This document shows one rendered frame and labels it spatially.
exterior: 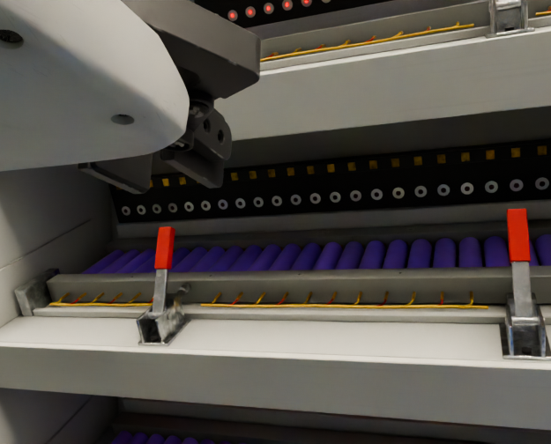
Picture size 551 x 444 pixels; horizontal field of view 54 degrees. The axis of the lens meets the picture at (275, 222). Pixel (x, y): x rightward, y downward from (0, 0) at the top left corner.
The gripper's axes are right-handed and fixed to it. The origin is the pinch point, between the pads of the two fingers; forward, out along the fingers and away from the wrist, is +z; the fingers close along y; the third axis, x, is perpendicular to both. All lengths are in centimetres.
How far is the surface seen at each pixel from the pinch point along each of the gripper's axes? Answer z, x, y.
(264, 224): 33.3, 4.1, -8.3
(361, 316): 22.8, -5.8, 3.8
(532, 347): 20.2, -7.7, 15.0
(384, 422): 37.1, -15.1, 3.2
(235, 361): 19.2, -9.3, -4.7
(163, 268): 19.8, -2.3, -11.7
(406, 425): 37.1, -15.2, 5.2
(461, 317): 22.8, -5.8, 10.9
